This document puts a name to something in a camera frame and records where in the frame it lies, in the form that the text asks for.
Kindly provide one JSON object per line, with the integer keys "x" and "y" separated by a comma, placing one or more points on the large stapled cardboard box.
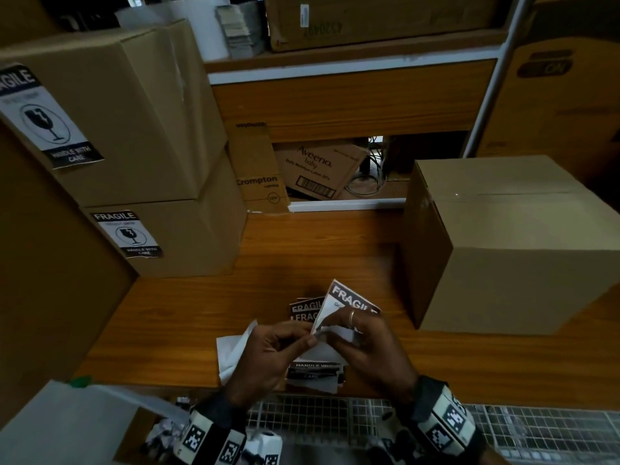
{"x": 135, "y": 106}

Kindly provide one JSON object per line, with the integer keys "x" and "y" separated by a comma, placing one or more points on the crumpled paper scraps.
{"x": 162, "y": 433}

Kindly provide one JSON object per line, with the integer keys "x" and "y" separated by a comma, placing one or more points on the barcode printed cardboard box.
{"x": 319, "y": 169}

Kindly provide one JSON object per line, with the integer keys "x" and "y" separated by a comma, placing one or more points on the stack of fragile stickers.
{"x": 305, "y": 309}

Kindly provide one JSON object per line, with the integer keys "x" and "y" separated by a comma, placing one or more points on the medium taped cardboard box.
{"x": 508, "y": 285}

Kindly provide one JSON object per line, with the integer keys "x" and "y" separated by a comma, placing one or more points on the fragile sticker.
{"x": 126, "y": 234}
{"x": 43, "y": 121}
{"x": 344, "y": 295}

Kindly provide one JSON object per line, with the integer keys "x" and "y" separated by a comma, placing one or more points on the large cardboard box dark band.
{"x": 557, "y": 121}

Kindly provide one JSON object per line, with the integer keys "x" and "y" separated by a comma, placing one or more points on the large cardboard box white sticker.
{"x": 387, "y": 21}

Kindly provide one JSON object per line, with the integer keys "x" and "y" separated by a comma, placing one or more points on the person's left hand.
{"x": 266, "y": 358}

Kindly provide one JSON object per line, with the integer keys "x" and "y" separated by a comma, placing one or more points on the person's right hand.
{"x": 378, "y": 353}

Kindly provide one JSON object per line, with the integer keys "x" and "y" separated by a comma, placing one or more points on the small taped cardboard box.
{"x": 203, "y": 237}

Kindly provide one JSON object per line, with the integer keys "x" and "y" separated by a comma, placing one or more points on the left wrist tracker band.
{"x": 208, "y": 438}

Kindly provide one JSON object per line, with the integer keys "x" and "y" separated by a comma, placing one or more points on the flattened printed cardboard carton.
{"x": 254, "y": 159}

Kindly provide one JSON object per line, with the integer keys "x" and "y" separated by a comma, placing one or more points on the wooden shelf unit white frame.
{"x": 349, "y": 99}

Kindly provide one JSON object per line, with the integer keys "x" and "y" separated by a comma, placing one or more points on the white frame bar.
{"x": 63, "y": 426}

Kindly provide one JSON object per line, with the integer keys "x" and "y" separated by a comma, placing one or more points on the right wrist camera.
{"x": 392, "y": 435}

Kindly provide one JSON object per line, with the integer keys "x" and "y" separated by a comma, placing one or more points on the white backing paper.
{"x": 230, "y": 351}

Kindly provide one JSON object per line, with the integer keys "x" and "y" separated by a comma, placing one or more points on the wrist tracker band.
{"x": 208, "y": 438}
{"x": 445, "y": 421}

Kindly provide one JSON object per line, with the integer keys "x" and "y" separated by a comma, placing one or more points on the right wrist tracker band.
{"x": 445, "y": 421}

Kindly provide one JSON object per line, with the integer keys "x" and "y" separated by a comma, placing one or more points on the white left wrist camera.
{"x": 269, "y": 443}

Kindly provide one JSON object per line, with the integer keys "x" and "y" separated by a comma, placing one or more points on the stack of grey cards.
{"x": 239, "y": 31}

